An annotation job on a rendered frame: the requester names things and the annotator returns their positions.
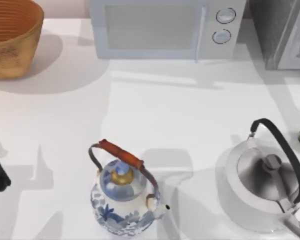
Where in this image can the blue and white teapot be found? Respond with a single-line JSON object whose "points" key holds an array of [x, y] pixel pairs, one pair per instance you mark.
{"points": [[122, 197]]}

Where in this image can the pale microwave oven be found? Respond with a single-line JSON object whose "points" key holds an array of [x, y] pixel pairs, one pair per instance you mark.
{"points": [[150, 27]]}

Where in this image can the round microwave knob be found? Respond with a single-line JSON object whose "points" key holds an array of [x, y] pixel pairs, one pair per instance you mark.
{"points": [[221, 36], [225, 15]]}

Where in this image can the brown woven basket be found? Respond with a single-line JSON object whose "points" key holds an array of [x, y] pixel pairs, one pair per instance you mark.
{"points": [[12, 50]]}

